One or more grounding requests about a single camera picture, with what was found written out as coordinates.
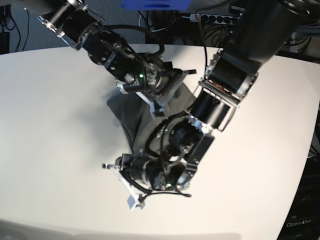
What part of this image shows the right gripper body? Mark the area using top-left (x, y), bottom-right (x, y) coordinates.
top-left (136, 68), bottom-right (197, 118)

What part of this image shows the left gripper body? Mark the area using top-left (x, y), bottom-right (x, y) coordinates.
top-left (102, 153), bottom-right (150, 197)

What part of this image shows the grey T-shirt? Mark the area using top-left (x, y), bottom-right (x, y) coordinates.
top-left (106, 84), bottom-right (196, 155)

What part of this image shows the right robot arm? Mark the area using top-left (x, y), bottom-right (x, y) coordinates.
top-left (20, 0), bottom-right (196, 117)

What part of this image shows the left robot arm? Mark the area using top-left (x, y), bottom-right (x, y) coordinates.
top-left (104, 0), bottom-right (320, 210)

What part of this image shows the black OpenArm box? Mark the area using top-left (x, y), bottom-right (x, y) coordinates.
top-left (277, 156), bottom-right (320, 240)

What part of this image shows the black box at left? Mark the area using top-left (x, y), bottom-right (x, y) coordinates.
top-left (0, 32), bottom-right (10, 55)

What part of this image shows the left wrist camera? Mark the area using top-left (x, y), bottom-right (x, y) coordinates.
top-left (127, 194), bottom-right (147, 211)

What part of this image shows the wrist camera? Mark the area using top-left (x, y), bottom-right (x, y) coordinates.
top-left (149, 102), bottom-right (165, 120)
top-left (127, 194), bottom-right (147, 211)

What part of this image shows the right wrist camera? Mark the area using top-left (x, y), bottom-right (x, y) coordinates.
top-left (149, 102), bottom-right (165, 120)

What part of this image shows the white cable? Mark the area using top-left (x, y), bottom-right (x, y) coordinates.
top-left (137, 10), bottom-right (168, 33)

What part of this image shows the blue plastic mount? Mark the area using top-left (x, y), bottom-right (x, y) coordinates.
top-left (120, 0), bottom-right (192, 11)

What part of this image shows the black cable on floor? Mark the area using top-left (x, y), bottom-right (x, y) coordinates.
top-left (14, 0), bottom-right (31, 53)

